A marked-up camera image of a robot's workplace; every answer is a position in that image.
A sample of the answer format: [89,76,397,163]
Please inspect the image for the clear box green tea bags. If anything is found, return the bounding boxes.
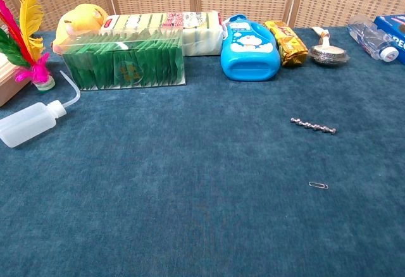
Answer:
[61,27,187,91]

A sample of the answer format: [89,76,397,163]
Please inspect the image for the yellow sponge multipack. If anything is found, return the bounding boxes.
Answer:
[101,10,224,58]

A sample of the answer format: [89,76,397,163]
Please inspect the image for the beige lidded lunch box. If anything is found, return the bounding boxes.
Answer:
[0,52,31,108]

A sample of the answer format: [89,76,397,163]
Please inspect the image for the blue table cloth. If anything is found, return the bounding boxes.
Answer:
[0,25,405,277]

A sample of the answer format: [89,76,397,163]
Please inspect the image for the blue Oreo cookie box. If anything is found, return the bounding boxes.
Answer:
[373,13,405,66]

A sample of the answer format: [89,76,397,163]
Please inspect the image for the yellow snack packet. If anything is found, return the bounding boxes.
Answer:
[263,20,309,68]

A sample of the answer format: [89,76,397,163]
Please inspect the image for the translucent squeeze wash bottle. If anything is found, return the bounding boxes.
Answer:
[0,70,82,149]

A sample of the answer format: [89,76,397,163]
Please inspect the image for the clear plastic water bottle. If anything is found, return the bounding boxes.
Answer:
[346,14,401,64]

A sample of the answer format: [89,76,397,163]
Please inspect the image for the blue cartoon pump bottle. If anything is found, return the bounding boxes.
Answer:
[220,13,281,83]

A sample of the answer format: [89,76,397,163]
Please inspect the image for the white handled strainer spoon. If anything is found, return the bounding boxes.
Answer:
[308,26,351,67]

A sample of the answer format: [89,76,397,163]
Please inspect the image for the colourful feather shuttlecock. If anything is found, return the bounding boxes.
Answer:
[0,0,56,92]

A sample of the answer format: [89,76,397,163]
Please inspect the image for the yellow plush toy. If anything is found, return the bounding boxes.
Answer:
[51,3,110,55]

